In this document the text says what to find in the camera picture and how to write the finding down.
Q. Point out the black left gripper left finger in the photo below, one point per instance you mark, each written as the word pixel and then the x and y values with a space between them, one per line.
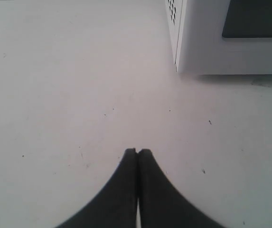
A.
pixel 115 205

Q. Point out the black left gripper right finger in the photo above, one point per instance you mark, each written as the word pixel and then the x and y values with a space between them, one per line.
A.
pixel 161 204

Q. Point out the white microwave door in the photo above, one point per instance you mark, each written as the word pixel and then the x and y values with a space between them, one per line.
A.
pixel 235 45

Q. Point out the white microwave oven body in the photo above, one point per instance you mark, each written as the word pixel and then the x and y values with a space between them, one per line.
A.
pixel 233 35

